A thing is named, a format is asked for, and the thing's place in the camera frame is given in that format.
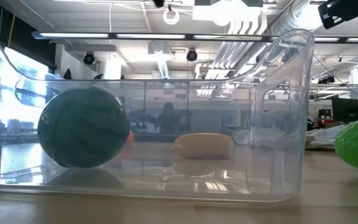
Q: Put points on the person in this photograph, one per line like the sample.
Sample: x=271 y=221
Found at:
x=168 y=119

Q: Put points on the clear plastic container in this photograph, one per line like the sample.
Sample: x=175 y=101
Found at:
x=197 y=177

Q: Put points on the overhead light bar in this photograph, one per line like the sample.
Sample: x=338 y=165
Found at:
x=151 y=36

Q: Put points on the black computer monitor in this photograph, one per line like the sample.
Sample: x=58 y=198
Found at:
x=348 y=110

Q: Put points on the green striped watermelon toy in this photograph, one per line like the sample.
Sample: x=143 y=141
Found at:
x=82 y=127

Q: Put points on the black ceiling spotlight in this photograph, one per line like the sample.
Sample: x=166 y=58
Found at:
x=191 y=55
x=89 y=58

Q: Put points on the yellow banana toy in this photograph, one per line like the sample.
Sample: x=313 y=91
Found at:
x=202 y=146

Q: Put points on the orange fruit toy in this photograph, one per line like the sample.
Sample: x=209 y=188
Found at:
x=130 y=139

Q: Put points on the white checked cloth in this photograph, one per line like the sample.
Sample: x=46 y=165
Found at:
x=325 y=138

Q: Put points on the silver ventilation duct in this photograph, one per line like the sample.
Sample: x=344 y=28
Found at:
x=291 y=18

